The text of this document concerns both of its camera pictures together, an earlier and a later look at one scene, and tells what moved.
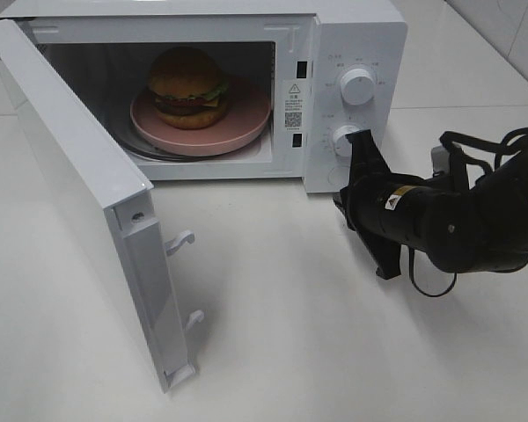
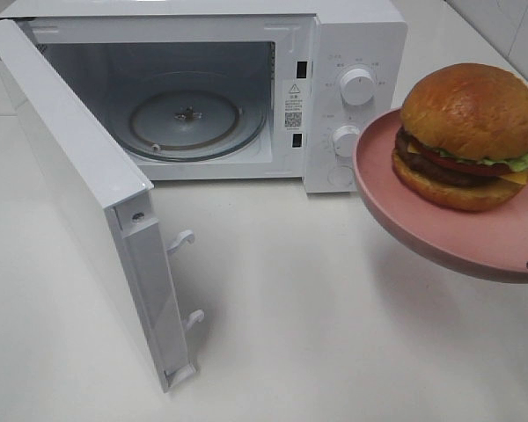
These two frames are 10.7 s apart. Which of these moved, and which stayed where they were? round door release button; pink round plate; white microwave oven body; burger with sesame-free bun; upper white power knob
Moved: burger with sesame-free bun; pink round plate
Stayed: round door release button; white microwave oven body; upper white power knob
